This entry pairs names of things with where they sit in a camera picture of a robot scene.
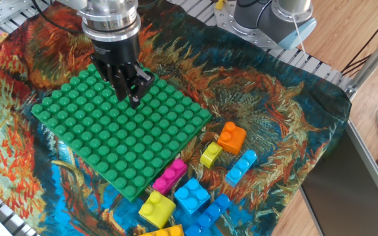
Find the aluminium frame rail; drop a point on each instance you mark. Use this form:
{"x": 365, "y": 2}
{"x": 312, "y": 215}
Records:
{"x": 372, "y": 60}

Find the dark flat panel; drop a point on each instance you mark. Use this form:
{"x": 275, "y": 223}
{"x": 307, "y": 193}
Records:
{"x": 346, "y": 190}

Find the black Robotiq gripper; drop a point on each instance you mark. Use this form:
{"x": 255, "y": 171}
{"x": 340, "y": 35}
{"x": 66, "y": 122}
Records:
{"x": 117, "y": 52}

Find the dark blue four-stud block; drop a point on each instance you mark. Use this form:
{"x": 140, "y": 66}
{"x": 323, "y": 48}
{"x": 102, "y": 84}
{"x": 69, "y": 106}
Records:
{"x": 208, "y": 214}

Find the large yellow-green two-stud block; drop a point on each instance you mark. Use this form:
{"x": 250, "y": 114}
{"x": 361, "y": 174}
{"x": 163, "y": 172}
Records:
{"x": 159, "y": 213}

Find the orange two-stud block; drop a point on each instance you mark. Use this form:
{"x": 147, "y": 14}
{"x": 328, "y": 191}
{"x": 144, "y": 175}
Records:
{"x": 235, "y": 141}

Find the light blue three-stud block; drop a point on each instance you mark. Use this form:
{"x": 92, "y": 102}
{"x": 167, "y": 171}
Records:
{"x": 241, "y": 167}

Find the light blue four-stud square block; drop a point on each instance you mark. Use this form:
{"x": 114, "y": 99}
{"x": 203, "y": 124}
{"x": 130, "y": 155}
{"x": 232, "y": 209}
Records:
{"x": 192, "y": 196}

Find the silver robot mounting plate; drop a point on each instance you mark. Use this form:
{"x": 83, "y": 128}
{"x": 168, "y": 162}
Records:
{"x": 225, "y": 19}

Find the small yellow clip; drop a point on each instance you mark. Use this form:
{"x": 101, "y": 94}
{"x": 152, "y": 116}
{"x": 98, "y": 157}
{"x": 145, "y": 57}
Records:
{"x": 220, "y": 4}

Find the thin white rod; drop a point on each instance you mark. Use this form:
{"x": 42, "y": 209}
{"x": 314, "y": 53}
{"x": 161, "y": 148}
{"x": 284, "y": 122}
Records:
{"x": 299, "y": 32}

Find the green studded baseplate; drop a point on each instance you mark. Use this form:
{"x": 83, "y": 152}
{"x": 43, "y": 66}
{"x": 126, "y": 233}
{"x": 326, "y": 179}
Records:
{"x": 110, "y": 137}

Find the small yellow-green one-stud block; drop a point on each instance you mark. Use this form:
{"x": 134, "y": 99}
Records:
{"x": 210, "y": 155}

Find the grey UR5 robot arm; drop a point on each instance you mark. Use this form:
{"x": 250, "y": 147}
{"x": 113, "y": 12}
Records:
{"x": 261, "y": 16}

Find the yellow-orange four-stud block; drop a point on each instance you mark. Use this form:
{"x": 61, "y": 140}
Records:
{"x": 166, "y": 232}

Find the pink three-stud block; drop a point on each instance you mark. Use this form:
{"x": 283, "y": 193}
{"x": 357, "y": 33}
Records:
{"x": 169, "y": 177}

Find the sunflower painting print cloth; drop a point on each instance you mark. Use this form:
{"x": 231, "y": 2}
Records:
{"x": 258, "y": 98}

